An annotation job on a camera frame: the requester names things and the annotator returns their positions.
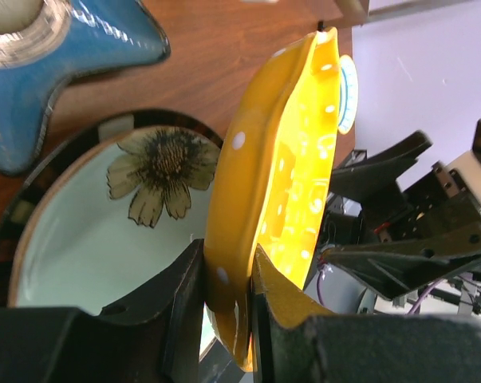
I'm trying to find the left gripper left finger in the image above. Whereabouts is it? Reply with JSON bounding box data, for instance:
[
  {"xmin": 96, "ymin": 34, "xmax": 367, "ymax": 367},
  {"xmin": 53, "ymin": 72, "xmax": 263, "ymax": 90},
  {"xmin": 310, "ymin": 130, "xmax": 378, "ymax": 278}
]
[{"xmin": 0, "ymin": 239, "xmax": 204, "ymax": 382}]

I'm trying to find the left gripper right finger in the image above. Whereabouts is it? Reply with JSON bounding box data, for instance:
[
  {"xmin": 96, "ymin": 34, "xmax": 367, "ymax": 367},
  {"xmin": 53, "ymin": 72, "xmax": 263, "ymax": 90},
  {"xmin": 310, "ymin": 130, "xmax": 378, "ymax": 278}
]
[{"xmin": 251, "ymin": 247, "xmax": 481, "ymax": 382}]

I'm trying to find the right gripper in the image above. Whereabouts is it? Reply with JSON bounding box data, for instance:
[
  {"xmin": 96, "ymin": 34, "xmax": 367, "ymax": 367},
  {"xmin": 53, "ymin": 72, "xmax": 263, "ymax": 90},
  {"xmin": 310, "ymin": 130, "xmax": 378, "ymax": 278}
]
[{"xmin": 322, "ymin": 119, "xmax": 481, "ymax": 299}]

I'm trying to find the yellow polka dot plate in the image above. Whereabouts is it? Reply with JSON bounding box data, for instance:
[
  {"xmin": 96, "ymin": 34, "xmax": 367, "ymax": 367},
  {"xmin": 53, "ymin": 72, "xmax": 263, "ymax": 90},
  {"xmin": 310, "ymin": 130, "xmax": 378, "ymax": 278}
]
[{"xmin": 204, "ymin": 28, "xmax": 341, "ymax": 372}]

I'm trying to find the mint flower plate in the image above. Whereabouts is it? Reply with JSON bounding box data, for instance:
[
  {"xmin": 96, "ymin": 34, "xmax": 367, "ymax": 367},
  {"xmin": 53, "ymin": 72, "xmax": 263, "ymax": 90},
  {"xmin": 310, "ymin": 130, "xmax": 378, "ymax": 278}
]
[{"xmin": 7, "ymin": 125, "xmax": 219, "ymax": 314}]

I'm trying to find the yellow blue small bowl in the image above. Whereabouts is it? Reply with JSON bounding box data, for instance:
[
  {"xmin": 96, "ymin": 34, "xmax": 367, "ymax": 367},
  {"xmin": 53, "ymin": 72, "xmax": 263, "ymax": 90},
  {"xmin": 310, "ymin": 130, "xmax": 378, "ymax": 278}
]
[{"xmin": 338, "ymin": 55, "xmax": 359, "ymax": 135}]

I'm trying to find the black striped plate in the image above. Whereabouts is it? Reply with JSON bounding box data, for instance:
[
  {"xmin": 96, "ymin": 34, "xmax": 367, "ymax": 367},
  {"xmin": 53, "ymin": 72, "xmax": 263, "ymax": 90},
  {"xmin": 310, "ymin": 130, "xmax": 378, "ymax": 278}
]
[{"xmin": 0, "ymin": 109, "xmax": 223, "ymax": 307}]

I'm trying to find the blue star-shaped dish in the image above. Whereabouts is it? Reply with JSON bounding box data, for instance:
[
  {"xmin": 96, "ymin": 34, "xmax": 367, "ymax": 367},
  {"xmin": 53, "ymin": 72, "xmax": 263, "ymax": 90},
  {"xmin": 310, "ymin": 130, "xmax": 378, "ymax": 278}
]
[{"xmin": 0, "ymin": 0, "xmax": 171, "ymax": 176}]

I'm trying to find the small round patterned saucer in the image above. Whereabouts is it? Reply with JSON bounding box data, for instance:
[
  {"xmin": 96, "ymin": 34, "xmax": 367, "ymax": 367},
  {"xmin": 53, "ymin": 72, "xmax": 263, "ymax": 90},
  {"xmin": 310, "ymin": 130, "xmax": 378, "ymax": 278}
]
[{"xmin": 0, "ymin": 1, "xmax": 72, "ymax": 69}]

